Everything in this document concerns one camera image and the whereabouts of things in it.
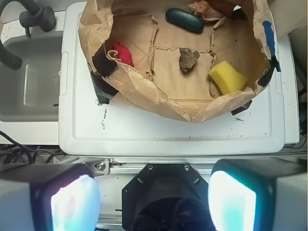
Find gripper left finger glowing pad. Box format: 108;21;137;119
0;163;101;231

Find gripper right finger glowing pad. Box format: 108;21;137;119
208;158;308;231

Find yellow green sponge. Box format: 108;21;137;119
208;61;248;95

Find white plastic tray lid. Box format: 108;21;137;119
59;2;299;158

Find grey sink basin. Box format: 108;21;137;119
0;31;63;122

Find brown paper bag tray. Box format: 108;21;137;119
78;0;276;123

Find grey brown rock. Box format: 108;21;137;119
179;48;200;73

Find red crumpled cloth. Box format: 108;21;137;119
107;41;134;66

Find blue tape strip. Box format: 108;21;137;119
262;21;281;72

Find dark grey faucet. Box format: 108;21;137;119
0;0;57;70

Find dark green oval case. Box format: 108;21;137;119
165;8;204;33

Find orange seashell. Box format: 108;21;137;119
188;0;219;15

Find black floor cables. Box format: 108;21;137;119
0;131;64;167

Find aluminium frame rail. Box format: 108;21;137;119
52;155;218;176

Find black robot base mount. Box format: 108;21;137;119
122;163;215;231

